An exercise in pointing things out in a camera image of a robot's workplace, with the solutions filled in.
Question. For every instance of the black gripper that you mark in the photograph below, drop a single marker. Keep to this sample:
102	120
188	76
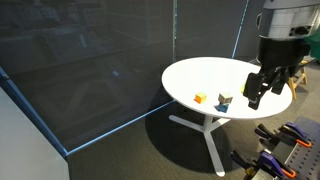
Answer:
272	54

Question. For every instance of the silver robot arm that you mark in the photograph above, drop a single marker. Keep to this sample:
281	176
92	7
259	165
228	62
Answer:
289	30

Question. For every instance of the yellow-green block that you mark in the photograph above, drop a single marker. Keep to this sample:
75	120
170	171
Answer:
242	89

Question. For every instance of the blue block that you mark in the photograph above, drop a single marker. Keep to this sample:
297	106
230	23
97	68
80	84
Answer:
222	108

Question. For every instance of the orange block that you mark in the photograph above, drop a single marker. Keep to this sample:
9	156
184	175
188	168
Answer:
200	97

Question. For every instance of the wooden chair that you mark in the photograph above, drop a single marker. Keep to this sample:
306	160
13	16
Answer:
299	76

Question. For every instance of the white round table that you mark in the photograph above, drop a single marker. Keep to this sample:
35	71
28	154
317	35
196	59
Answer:
182	80

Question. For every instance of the purple orange clamp upper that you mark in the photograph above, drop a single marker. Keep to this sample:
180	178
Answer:
288	129

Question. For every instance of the purple orange clamp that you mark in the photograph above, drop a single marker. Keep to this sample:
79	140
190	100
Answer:
288	129
266	162

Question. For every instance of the purple orange clamp lower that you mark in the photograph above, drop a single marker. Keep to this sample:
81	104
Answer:
266	162

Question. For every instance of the black perforated board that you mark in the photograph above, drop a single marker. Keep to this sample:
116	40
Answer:
305	161

